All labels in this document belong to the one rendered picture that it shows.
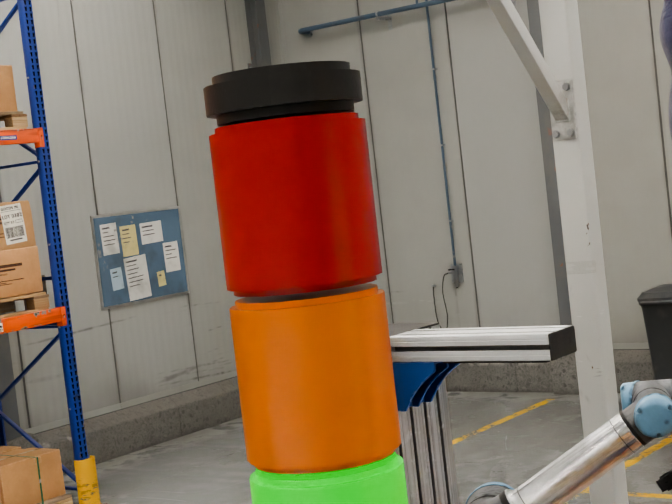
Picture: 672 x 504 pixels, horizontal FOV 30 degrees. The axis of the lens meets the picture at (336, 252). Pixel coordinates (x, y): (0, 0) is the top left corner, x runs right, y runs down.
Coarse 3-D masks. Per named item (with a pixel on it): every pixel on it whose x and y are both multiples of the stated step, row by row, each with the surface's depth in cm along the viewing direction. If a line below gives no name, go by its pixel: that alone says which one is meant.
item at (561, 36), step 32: (544, 0) 505; (576, 0) 508; (544, 32) 507; (576, 32) 507; (576, 64) 505; (576, 96) 503; (576, 128) 503; (576, 160) 504; (576, 192) 506; (576, 224) 508; (576, 256) 509; (576, 288) 511; (576, 320) 512; (608, 320) 514; (576, 352) 514; (608, 352) 513; (608, 384) 511; (608, 416) 509; (608, 480) 512
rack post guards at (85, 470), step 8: (80, 464) 979; (88, 464) 983; (80, 472) 979; (88, 472) 983; (96, 472) 990; (80, 480) 979; (88, 480) 982; (96, 480) 989; (80, 488) 980; (88, 488) 982; (96, 488) 988; (80, 496) 981; (88, 496) 981; (96, 496) 988
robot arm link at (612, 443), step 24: (648, 408) 228; (600, 432) 234; (624, 432) 231; (648, 432) 228; (576, 456) 234; (600, 456) 232; (624, 456) 232; (528, 480) 238; (552, 480) 234; (576, 480) 233
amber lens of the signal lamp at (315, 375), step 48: (240, 336) 39; (288, 336) 38; (336, 336) 38; (384, 336) 39; (240, 384) 40; (288, 384) 38; (336, 384) 38; (384, 384) 39; (288, 432) 38; (336, 432) 38; (384, 432) 39
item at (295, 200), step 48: (240, 144) 38; (288, 144) 37; (336, 144) 38; (240, 192) 38; (288, 192) 37; (336, 192) 38; (240, 240) 38; (288, 240) 38; (336, 240) 38; (240, 288) 39; (288, 288) 38; (336, 288) 38
